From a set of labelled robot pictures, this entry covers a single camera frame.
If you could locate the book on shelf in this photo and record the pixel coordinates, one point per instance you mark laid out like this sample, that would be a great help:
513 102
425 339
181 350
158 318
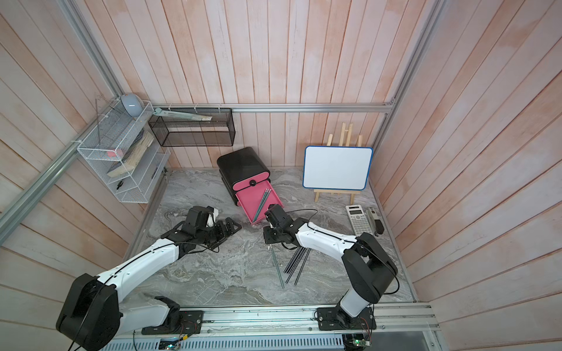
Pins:
133 155

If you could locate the black pencil bundle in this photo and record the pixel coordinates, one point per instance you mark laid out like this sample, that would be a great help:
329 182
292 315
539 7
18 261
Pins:
296 263

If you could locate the wooden easel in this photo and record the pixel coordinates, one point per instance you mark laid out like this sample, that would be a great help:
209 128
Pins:
345 140

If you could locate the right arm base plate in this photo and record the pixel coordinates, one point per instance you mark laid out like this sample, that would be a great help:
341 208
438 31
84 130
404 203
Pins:
335 319

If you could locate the green pencil bundle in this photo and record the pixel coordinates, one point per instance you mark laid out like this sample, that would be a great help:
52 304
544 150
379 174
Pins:
277 267

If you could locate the single green pencil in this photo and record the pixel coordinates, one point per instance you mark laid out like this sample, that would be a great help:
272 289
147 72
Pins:
260 205

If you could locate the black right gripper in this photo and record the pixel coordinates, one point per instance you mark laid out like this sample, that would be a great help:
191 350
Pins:
267 235

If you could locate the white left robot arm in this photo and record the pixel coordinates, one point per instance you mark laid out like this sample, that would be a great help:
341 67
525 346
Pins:
92 313

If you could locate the paper on black basket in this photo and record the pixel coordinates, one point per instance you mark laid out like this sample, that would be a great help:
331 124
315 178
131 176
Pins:
169 115

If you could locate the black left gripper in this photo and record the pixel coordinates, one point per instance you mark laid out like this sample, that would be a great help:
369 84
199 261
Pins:
223 233

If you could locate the grey computer mouse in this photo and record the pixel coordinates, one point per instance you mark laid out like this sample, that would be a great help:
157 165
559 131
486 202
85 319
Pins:
133 104

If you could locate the black drawer cabinet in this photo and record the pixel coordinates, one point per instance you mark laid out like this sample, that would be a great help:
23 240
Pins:
239 165

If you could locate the white wire mesh shelf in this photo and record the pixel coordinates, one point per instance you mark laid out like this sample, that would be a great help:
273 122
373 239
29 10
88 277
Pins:
124 152

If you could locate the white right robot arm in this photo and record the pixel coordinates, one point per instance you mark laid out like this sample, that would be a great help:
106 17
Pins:
369 268

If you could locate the black stapler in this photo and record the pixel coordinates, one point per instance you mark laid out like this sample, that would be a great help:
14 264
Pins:
375 220

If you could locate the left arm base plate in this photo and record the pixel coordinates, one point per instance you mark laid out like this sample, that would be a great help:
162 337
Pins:
178 323

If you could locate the white board with blue frame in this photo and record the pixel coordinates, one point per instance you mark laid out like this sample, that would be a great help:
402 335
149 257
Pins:
336 167

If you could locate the aluminium frame rail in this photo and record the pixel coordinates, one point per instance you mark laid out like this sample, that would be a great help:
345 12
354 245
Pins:
21 207

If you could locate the white calculator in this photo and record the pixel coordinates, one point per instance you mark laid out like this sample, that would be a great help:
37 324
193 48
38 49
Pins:
358 220

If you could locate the black wire mesh basket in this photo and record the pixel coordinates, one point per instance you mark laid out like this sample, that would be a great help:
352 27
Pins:
220 131

